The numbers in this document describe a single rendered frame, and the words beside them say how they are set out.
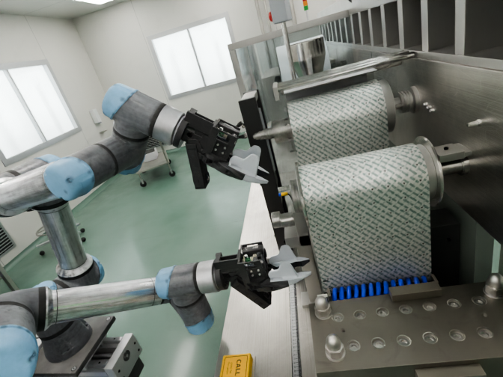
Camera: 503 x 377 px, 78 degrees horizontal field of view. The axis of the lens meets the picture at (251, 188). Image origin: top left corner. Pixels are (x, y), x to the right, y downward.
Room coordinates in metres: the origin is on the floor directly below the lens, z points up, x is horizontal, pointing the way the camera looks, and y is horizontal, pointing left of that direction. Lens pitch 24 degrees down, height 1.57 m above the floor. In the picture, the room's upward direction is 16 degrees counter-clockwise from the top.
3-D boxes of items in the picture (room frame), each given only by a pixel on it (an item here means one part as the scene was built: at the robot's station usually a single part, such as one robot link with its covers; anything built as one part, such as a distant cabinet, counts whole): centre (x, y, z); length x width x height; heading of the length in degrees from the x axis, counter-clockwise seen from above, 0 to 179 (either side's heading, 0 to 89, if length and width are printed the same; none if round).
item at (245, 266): (0.59, 0.07, 1.12); 0.12 x 0.08 x 0.09; 78
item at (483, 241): (1.59, -0.66, 1.02); 2.24 x 0.04 x 0.24; 168
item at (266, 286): (0.55, 0.02, 1.09); 0.09 x 0.05 x 0.02; 69
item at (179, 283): (0.62, 0.23, 1.11); 0.11 x 0.08 x 0.09; 78
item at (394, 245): (0.53, -0.21, 1.11); 0.23 x 0.01 x 0.18; 78
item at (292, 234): (0.65, -0.08, 1.05); 0.06 x 0.05 x 0.31; 78
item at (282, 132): (0.86, -0.14, 1.34); 0.06 x 0.06 x 0.06; 78
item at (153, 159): (5.20, 1.49, 0.51); 0.91 x 0.58 x 1.02; 12
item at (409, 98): (0.80, -0.44, 1.34); 0.07 x 0.07 x 0.07; 78
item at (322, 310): (0.48, -0.07, 1.05); 0.04 x 0.04 x 0.04
